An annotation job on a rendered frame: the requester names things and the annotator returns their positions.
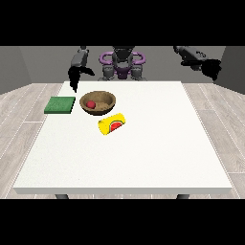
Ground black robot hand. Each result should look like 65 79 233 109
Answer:
190 58 223 81
67 64 96 94

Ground green square pad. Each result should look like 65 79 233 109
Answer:
43 96 77 115

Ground brown wooden bowl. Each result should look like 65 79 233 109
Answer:
78 90 117 117

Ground yellow cup with melon print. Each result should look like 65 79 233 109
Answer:
97 112 127 136

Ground grey robot trunk purple rings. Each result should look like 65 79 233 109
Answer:
98 46 148 82

